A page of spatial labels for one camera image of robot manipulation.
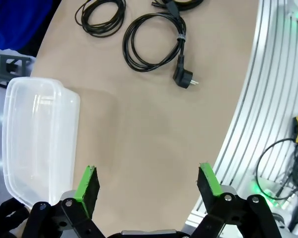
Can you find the clear plastic storage container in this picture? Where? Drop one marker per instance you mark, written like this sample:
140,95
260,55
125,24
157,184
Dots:
39,136

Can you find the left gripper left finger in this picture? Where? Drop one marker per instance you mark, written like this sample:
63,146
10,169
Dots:
88,193

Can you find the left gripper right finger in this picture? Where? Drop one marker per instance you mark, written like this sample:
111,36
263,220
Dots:
208,191

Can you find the person in blue hoodie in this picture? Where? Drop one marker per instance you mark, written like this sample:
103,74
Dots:
15,19

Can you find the dark grey metal stool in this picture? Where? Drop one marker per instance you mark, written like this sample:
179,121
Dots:
12,63

